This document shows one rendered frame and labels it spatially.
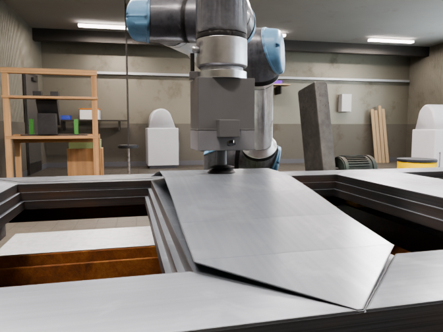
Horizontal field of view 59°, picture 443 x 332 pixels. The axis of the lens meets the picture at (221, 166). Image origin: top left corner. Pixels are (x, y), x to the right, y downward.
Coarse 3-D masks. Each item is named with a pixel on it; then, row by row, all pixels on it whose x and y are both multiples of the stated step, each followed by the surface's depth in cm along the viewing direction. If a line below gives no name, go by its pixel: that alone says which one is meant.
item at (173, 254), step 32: (32, 192) 79; (64, 192) 80; (96, 192) 82; (128, 192) 83; (160, 192) 69; (320, 192) 93; (352, 192) 88; (384, 192) 78; (416, 192) 69; (0, 224) 64; (160, 224) 53; (160, 256) 45; (288, 320) 23; (320, 320) 24; (352, 320) 24; (384, 320) 25; (416, 320) 25
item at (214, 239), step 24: (312, 216) 41; (336, 216) 42; (192, 240) 34; (216, 240) 35; (240, 240) 35; (264, 240) 35; (288, 240) 35; (312, 240) 35; (336, 240) 35; (360, 240) 36; (384, 240) 36
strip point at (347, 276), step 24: (216, 264) 30; (240, 264) 30; (264, 264) 30; (288, 264) 30; (312, 264) 31; (336, 264) 31; (360, 264) 31; (384, 264) 31; (288, 288) 27; (312, 288) 27; (336, 288) 27; (360, 288) 27
